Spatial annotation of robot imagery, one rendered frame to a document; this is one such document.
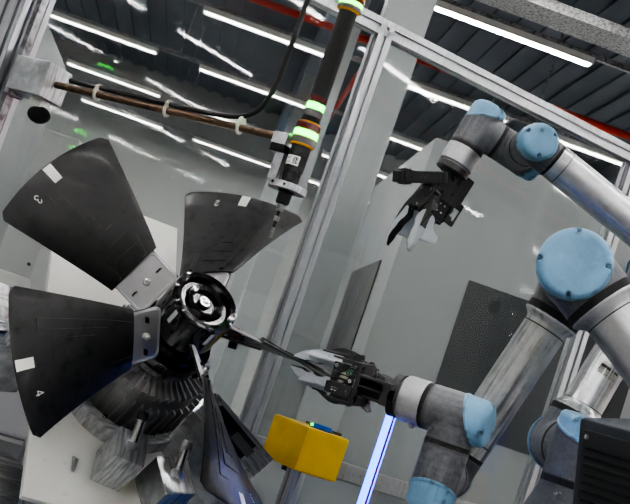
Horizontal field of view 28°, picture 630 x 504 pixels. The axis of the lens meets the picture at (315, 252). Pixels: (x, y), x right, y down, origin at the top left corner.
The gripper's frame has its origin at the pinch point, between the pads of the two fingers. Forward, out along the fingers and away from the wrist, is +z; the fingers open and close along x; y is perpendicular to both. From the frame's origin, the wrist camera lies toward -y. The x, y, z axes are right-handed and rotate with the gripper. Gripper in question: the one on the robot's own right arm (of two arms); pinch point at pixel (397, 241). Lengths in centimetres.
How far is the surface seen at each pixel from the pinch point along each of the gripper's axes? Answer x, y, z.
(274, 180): -28, -41, 9
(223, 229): -13.5, -38.8, 19.8
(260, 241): -19.3, -33.7, 18.4
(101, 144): -16, -67, 20
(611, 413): 147, 193, -23
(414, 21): 355, 126, -165
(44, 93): 19, -73, 14
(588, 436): -88, -4, 22
